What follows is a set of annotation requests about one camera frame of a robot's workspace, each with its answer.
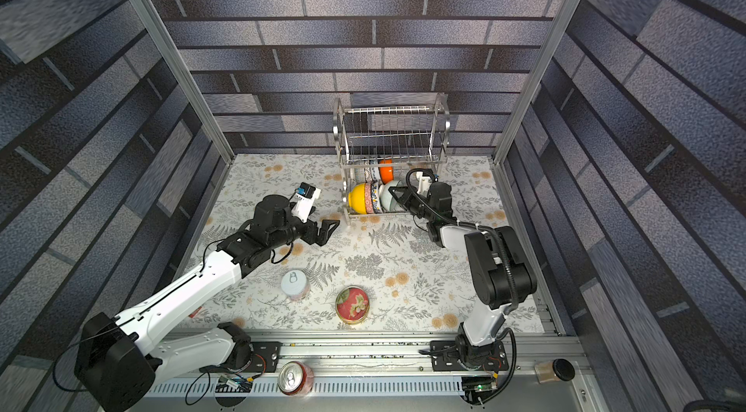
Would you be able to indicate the red floral bowl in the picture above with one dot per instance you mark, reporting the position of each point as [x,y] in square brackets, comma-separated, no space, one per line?
[352,305]

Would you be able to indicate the stainless steel dish rack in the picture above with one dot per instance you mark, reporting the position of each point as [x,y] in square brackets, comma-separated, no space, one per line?
[414,134]

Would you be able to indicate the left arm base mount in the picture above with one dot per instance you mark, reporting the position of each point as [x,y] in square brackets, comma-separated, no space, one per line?
[248,358]

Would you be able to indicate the yellow plastic bowl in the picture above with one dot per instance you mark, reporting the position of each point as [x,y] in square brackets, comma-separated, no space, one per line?
[357,199]

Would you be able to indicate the small red white box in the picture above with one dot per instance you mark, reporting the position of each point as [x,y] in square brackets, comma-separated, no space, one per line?
[195,312]

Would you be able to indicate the floral table mat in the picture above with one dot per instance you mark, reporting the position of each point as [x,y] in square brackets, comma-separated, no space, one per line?
[413,284]

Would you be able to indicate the pale green ceramic bowl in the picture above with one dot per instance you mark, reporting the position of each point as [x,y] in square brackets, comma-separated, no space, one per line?
[388,202]

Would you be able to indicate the blue yellow patterned plate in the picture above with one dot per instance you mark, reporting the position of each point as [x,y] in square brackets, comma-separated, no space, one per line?
[375,197]

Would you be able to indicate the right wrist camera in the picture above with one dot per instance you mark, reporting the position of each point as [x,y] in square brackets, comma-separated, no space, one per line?
[424,182]

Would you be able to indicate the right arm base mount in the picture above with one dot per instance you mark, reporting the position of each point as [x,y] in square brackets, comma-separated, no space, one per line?
[446,356]

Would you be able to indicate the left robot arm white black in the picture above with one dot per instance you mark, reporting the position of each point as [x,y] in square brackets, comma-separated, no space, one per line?
[120,358]

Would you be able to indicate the glass jar black lid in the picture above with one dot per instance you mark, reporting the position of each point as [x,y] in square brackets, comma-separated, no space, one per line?
[556,370]

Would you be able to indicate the orange plastic bowl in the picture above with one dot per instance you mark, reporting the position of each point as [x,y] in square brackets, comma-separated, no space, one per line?
[386,171]

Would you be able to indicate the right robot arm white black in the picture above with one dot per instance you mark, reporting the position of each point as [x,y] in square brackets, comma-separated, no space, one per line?
[501,277]

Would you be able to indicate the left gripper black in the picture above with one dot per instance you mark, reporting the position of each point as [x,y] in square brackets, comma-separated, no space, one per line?
[313,237]

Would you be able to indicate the black white leaf bowl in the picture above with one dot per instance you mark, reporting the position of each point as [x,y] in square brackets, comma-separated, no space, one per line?
[368,199]

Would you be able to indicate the blue white floral bowl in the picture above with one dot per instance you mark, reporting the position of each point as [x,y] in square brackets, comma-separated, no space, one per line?
[373,173]

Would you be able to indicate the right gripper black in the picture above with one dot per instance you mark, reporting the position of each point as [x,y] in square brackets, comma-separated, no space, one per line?
[413,202]

